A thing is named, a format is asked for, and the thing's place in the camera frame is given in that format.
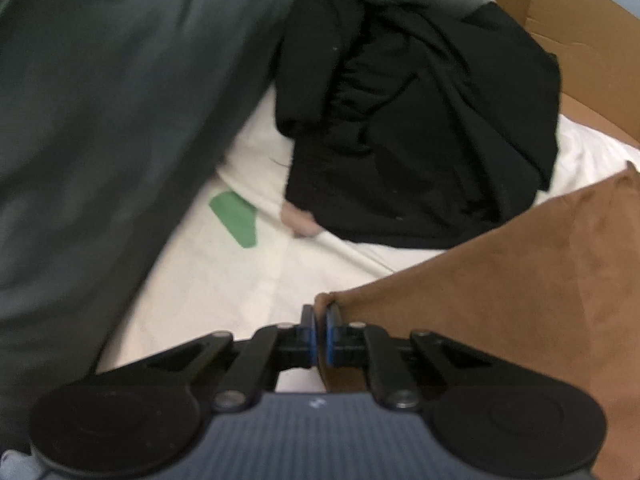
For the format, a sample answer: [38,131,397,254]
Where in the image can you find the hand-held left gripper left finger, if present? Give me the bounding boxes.
[145,304,317,413]

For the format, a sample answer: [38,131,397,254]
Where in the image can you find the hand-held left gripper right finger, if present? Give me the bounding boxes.
[324,307,501,411]

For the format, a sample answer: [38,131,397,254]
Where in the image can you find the brown printed t-shirt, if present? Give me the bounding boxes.
[314,160,640,480]

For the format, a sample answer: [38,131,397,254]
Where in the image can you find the cream bear-print bed sheet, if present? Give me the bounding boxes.
[95,85,640,396]

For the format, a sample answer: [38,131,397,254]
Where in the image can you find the crumpled black garment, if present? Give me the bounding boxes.
[274,0,561,251]

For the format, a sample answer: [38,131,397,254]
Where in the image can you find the dark green garment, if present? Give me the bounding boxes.
[0,0,311,456]

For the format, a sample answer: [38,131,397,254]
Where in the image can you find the grey jeans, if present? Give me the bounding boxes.
[0,450,41,480]

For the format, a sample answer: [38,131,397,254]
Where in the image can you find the flattened cardboard box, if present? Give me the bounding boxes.
[465,0,640,148]

